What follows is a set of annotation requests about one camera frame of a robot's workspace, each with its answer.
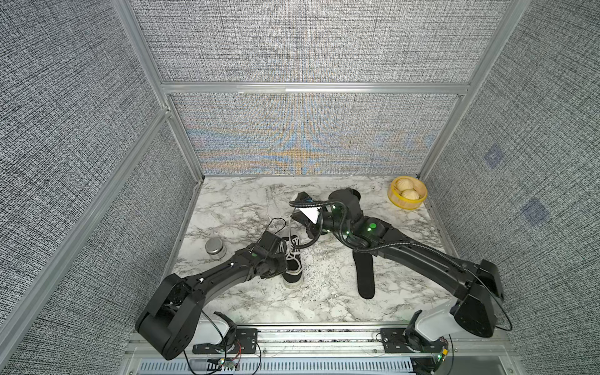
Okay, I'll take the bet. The black canvas sneaker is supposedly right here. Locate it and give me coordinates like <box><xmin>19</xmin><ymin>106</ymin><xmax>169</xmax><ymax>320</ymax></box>
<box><xmin>281</xmin><ymin>235</ymin><xmax>304</xmax><ymax>288</ymax></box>
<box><xmin>290</xmin><ymin>192</ymin><xmax>314</xmax><ymax>209</ymax></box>

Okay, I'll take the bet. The upper steamed bun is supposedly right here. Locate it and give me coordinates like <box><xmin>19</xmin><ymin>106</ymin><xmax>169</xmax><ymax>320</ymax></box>
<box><xmin>395</xmin><ymin>178</ymin><xmax>414</xmax><ymax>192</ymax></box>

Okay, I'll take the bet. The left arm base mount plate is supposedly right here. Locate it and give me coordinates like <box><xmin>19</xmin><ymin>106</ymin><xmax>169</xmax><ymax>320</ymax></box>
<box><xmin>192</xmin><ymin>328</ymin><xmax>259</xmax><ymax>355</ymax></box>

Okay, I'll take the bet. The steamed bun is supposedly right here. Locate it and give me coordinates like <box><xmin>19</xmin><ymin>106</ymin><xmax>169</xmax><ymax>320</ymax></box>
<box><xmin>401</xmin><ymin>189</ymin><xmax>420</xmax><ymax>201</ymax></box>
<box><xmin>395</xmin><ymin>178</ymin><xmax>414</xmax><ymax>192</ymax></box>

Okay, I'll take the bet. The small silver round tin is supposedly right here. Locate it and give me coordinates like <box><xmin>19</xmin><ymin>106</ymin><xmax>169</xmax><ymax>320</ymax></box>
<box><xmin>205</xmin><ymin>237</ymin><xmax>227</xmax><ymax>260</ymax></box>

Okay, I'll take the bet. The yellow bamboo steamer basket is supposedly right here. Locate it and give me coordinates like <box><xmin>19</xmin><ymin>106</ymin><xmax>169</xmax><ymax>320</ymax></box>
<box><xmin>387</xmin><ymin>176</ymin><xmax>428</xmax><ymax>210</ymax></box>

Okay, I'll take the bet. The black shoe insole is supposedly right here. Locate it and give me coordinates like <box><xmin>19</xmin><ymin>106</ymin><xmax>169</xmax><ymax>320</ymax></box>
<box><xmin>352</xmin><ymin>252</ymin><xmax>376</xmax><ymax>300</ymax></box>

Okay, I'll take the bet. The lower steamed bun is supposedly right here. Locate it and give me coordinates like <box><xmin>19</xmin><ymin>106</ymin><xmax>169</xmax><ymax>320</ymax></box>
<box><xmin>401</xmin><ymin>189</ymin><xmax>420</xmax><ymax>201</ymax></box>

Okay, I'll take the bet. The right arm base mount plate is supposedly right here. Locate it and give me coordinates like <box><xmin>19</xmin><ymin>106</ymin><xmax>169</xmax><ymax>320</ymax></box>
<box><xmin>380</xmin><ymin>327</ymin><xmax>448</xmax><ymax>353</ymax></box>

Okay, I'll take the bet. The aluminium front rail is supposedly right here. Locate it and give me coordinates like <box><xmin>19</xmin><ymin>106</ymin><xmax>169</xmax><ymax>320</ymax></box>
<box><xmin>121</xmin><ymin>322</ymin><xmax>521</xmax><ymax>359</ymax></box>

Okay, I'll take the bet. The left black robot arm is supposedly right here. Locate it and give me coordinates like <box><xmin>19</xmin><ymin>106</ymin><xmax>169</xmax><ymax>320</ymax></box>
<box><xmin>135</xmin><ymin>231</ymin><xmax>287</xmax><ymax>360</ymax></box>

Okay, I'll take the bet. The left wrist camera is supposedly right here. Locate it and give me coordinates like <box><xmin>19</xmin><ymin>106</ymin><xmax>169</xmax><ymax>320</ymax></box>
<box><xmin>258</xmin><ymin>231</ymin><xmax>286</xmax><ymax>255</ymax></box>

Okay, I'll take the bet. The white slotted cable duct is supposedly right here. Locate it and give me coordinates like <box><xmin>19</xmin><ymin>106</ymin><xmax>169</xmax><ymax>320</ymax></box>
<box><xmin>134</xmin><ymin>356</ymin><xmax>416</xmax><ymax>374</ymax></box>

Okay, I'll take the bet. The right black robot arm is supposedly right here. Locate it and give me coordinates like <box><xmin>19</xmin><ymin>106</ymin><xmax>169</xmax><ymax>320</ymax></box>
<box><xmin>289</xmin><ymin>188</ymin><xmax>505</xmax><ymax>345</ymax></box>

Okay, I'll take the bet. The black metal mug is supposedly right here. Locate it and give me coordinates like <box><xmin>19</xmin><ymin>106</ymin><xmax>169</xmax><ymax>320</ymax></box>
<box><xmin>349</xmin><ymin>188</ymin><xmax>361</xmax><ymax>200</ymax></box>

